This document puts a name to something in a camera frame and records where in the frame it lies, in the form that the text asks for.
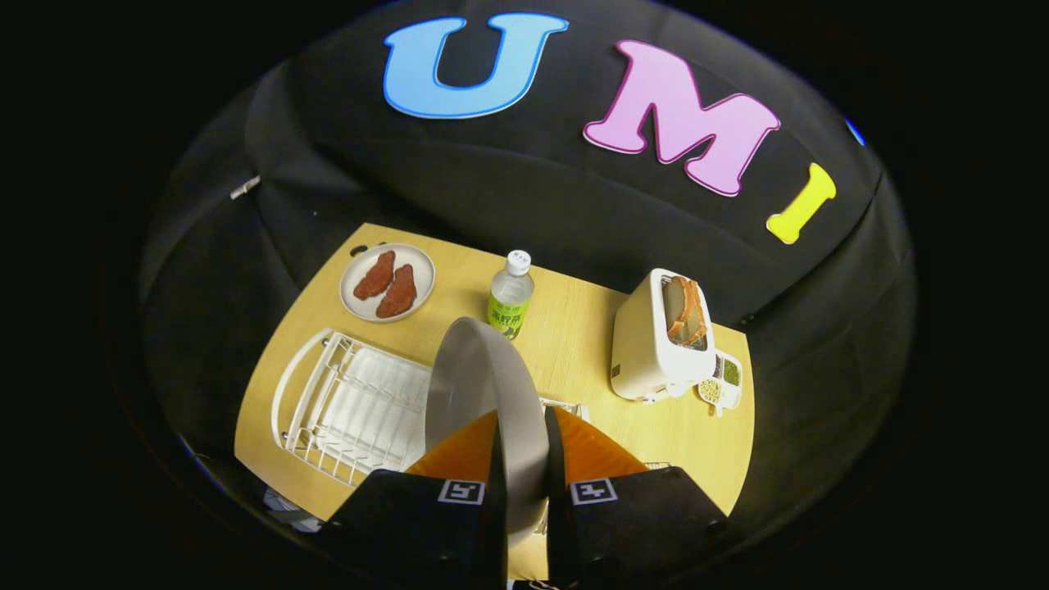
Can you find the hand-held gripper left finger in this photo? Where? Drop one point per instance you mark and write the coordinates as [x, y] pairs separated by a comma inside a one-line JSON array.
[[410, 524]]

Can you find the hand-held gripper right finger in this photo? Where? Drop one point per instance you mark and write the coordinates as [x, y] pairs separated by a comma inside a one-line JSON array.
[[639, 524]]

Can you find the large grey plate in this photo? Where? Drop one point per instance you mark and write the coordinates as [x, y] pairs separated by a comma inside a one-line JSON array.
[[467, 377]]

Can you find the white divided dish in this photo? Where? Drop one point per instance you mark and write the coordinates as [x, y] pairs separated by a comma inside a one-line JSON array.
[[732, 395]]

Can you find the small beige plate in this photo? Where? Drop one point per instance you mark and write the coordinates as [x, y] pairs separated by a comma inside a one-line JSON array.
[[418, 262]]

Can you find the yellow beans pile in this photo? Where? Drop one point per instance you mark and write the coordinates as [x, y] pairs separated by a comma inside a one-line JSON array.
[[710, 391]]

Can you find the white toaster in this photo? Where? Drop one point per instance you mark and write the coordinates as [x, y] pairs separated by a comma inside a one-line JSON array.
[[647, 352]]

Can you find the green beans pile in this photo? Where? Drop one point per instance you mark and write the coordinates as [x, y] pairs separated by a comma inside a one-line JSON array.
[[731, 372]]

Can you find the toast slice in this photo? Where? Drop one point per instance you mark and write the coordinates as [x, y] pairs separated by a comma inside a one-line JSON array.
[[674, 307], [697, 315]]

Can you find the brown meat piece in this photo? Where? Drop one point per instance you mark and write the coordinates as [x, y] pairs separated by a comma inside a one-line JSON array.
[[397, 292], [375, 276]]

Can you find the green label drink bottle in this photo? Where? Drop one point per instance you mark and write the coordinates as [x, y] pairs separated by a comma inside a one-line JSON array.
[[510, 303]]

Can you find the white clip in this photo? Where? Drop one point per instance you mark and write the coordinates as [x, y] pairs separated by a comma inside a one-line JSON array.
[[245, 187]]

